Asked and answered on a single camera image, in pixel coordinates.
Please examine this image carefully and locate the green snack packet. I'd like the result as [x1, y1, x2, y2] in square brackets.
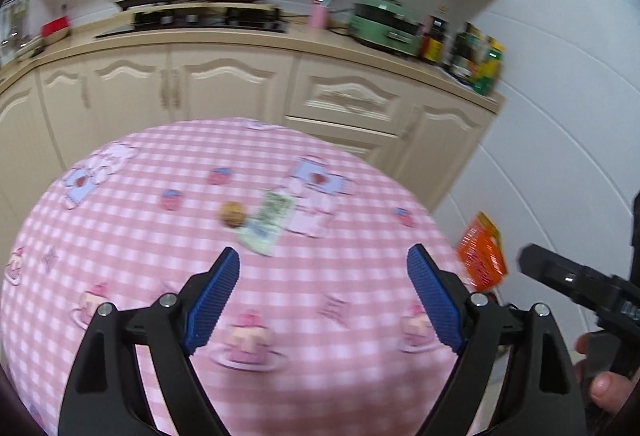
[237, 189, 294, 258]

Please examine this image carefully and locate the black gas hob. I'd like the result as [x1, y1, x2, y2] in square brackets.
[95, 1, 290, 40]

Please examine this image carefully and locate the person's right hand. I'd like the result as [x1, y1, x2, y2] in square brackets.
[574, 334, 640, 417]

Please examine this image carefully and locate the red box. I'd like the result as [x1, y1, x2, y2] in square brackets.
[40, 16, 72, 42]

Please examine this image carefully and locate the cream kitchen base cabinet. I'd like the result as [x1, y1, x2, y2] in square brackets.
[0, 18, 503, 237]

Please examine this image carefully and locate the pink checked tablecloth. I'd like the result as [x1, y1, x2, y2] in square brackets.
[0, 117, 473, 436]

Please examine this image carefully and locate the orange snack packet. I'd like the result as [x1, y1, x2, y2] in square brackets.
[456, 212, 509, 293]

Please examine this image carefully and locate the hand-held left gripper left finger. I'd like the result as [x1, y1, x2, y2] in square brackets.
[59, 246, 242, 436]

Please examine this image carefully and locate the green electric cooker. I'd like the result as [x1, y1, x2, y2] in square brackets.
[348, 0, 423, 58]

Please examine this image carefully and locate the brown walnut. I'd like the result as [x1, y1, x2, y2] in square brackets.
[218, 201, 247, 230]

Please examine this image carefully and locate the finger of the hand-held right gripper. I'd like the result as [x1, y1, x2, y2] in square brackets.
[517, 243, 608, 312]

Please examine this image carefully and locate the dark sauce bottle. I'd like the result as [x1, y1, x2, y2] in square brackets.
[419, 16, 447, 65]

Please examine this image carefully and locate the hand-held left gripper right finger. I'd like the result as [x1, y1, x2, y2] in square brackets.
[406, 243, 587, 436]

